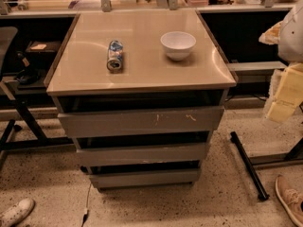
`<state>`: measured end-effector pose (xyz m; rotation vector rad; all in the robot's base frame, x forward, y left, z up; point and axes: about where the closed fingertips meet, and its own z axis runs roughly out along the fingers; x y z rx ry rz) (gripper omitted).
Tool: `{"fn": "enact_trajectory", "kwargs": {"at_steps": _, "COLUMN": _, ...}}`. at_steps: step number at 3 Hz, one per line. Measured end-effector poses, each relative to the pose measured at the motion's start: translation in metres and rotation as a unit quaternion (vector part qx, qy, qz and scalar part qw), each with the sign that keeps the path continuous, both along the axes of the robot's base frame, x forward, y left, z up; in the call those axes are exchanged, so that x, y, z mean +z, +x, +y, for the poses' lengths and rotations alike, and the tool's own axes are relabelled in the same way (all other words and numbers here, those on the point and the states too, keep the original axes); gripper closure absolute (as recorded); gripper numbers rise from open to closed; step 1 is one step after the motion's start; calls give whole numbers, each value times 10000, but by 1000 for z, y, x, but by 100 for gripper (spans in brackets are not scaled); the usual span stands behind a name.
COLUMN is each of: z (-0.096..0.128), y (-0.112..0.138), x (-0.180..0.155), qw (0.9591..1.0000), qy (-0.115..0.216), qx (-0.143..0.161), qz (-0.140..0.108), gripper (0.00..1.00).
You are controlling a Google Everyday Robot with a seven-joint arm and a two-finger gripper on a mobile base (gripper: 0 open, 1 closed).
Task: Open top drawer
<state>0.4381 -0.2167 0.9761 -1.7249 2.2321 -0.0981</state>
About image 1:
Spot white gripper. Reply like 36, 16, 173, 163
264, 63, 303, 123

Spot tan sneaker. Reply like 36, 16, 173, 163
275, 175, 303, 227

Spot white ceramic bowl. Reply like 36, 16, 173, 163
160, 31, 196, 61

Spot black floor stand bar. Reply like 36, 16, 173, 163
230, 131, 270, 201

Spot white floor cable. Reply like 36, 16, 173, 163
80, 183, 93, 227

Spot grey drawer cabinet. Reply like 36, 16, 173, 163
47, 9, 236, 177

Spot grey bottom drawer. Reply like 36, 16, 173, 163
89, 168, 201, 188

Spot blue white drink can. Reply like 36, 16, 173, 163
106, 40, 123, 72

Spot grey top drawer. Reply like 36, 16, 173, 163
59, 106, 224, 138

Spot black chair frame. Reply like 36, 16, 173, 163
0, 26, 73, 162

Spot black headphones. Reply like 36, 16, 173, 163
15, 51, 41, 85

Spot grey middle drawer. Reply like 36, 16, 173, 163
77, 143, 209, 166

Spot dark box with note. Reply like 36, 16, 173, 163
26, 41, 61, 60

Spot white sneaker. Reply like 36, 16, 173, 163
0, 198, 35, 227

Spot grey drawer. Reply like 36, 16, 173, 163
89, 168, 201, 188
59, 106, 224, 138
77, 143, 209, 166

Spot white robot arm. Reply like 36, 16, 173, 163
258, 0, 303, 123

